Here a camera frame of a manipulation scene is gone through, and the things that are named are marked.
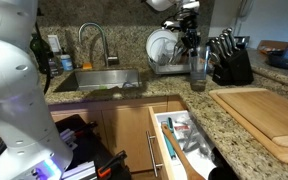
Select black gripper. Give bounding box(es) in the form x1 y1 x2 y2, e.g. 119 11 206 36
180 14 202 58

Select wooden drawer with metal handle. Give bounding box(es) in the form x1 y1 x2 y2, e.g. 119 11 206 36
146 105 240 180

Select black countertop appliance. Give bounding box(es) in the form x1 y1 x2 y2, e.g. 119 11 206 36
233 35 251 49

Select large wooden cutting board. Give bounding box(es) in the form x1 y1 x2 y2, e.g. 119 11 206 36
208 87 288 167

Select small wooden cutting board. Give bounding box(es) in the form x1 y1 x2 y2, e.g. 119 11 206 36
216 90 288 149

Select white drawer tray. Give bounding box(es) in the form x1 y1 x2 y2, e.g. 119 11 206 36
154 110 218 180

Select metal serving spoon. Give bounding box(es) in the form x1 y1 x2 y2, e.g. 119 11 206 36
168 42 185 66

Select steel kitchen scissors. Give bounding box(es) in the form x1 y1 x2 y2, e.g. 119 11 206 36
207 51 222 68

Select grey dish rack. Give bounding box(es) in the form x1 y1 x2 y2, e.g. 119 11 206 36
147 56 215 77

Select white dinner plate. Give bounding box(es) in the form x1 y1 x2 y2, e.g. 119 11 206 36
146 28 179 64

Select black knife block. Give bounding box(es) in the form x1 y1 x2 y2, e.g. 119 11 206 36
212 48 255 87

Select brown wooden box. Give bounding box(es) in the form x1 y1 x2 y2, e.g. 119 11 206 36
257 39 288 56

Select steel gooseneck faucet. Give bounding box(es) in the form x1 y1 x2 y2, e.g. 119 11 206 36
78 22 120 68

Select plastic bagged cutlery pile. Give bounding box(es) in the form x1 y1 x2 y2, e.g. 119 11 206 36
173 114 215 158

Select dark blue bowl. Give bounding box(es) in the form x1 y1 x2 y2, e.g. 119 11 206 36
267 49 288 71

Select stainless steel sink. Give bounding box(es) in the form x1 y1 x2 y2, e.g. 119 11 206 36
53 68 142 94

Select orange sponge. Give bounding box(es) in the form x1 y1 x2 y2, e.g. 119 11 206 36
82 62 94 71

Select wide wooden cabinet door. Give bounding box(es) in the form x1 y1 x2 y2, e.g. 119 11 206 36
101 104 168 174

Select long wooden spoon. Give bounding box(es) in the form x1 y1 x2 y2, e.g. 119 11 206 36
161 123 207 180

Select white tub with blue label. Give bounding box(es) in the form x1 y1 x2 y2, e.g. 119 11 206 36
60 54 74 72

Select black round utensil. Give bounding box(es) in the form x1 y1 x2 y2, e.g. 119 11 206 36
207 148 239 180

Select small clear soap bottle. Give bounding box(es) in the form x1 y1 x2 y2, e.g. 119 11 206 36
48 51 64 77

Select dark green glass bottle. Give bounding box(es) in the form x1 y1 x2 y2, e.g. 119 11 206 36
29 32 52 75

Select orange and black clamp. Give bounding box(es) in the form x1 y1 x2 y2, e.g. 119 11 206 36
97 150 128 179

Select silver aluminium profile bars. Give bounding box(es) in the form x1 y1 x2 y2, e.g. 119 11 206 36
58 128 98 180

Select steel handled knife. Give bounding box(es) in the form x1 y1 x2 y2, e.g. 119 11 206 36
221 32 235 54
226 27 240 51
209 39 223 59
216 35 230 58

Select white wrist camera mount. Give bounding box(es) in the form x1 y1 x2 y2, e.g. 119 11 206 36
180 0 201 11

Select teal handled utensil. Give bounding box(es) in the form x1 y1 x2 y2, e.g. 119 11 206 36
162 117 178 159

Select white wall outlet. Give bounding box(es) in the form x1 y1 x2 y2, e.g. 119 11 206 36
47 34 62 54

